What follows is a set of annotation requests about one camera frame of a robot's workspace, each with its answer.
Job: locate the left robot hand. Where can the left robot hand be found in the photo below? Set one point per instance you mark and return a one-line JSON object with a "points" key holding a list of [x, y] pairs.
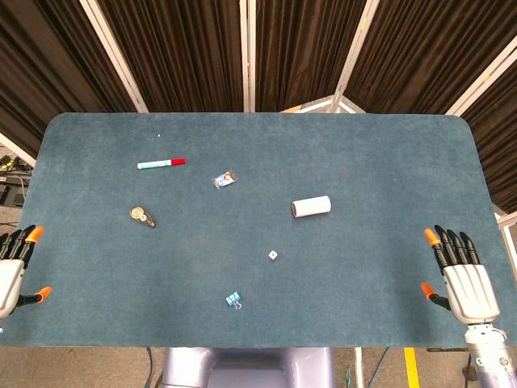
{"points": [[10, 275]]}

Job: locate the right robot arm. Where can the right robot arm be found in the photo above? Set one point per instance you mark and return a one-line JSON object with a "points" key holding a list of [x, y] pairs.
{"points": [[490, 355]]}

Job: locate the blue felt table mat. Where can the blue felt table mat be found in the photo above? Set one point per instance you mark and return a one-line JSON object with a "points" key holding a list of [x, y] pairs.
{"points": [[258, 226]]}

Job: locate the small clear candy packet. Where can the small clear candy packet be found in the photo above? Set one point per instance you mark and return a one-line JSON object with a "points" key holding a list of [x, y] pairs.
{"points": [[224, 179]]}

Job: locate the white partition frame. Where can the white partition frame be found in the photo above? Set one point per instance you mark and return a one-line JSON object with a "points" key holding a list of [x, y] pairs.
{"points": [[248, 56]]}

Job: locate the blue binder clip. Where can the blue binder clip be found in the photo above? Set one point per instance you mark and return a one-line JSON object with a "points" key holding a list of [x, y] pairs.
{"points": [[233, 300]]}

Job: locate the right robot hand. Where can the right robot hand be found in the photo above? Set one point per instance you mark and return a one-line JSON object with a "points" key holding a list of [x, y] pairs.
{"points": [[470, 287]]}

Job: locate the red capped white marker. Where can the red capped white marker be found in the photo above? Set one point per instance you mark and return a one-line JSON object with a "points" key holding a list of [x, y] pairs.
{"points": [[161, 163]]}

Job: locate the white paper roll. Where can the white paper roll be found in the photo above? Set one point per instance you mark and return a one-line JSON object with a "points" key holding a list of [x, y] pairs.
{"points": [[311, 206]]}

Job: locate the small white die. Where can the small white die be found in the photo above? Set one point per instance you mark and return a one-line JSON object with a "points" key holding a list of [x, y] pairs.
{"points": [[272, 255]]}

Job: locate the black curtain partition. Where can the black curtain partition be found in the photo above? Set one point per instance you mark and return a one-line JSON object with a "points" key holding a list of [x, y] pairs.
{"points": [[190, 52]]}

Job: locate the purple robot base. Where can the purple robot base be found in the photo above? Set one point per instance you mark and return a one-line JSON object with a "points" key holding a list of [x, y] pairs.
{"points": [[248, 368]]}

